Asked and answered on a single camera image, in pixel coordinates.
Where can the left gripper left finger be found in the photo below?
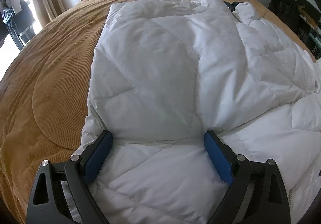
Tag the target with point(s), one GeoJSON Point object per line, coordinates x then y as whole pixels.
{"type": "Point", "coordinates": [47, 203]}

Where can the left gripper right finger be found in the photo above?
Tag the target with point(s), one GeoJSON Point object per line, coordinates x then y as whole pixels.
{"type": "Point", "coordinates": [256, 192]}

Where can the white quilted puffer jacket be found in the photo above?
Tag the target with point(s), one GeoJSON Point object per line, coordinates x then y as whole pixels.
{"type": "Point", "coordinates": [166, 71]}

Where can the dark clothes on rack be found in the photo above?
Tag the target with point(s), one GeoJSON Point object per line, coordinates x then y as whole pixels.
{"type": "Point", "coordinates": [17, 21]}

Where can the mustard brown bed comforter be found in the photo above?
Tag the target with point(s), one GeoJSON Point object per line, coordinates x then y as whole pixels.
{"type": "Point", "coordinates": [43, 97]}

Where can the black computer monitor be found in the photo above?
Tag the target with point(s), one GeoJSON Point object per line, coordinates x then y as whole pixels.
{"type": "Point", "coordinates": [309, 12]}

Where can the black backpack on desk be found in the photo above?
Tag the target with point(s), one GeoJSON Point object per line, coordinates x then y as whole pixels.
{"type": "Point", "coordinates": [285, 10]}

